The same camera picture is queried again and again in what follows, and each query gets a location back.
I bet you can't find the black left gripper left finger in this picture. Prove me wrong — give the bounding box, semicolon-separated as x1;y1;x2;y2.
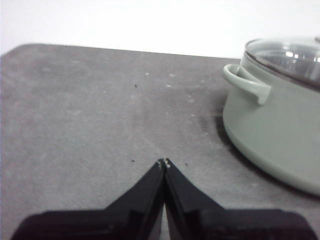
11;158;166;240

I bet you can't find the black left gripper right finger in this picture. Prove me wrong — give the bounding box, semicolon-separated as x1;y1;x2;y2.
163;157;320;240

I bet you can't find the glass lid with green knob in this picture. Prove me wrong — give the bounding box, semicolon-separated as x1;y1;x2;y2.
243;36;320;89

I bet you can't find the pale green electric pot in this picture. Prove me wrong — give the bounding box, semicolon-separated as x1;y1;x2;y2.
222;53;320;197

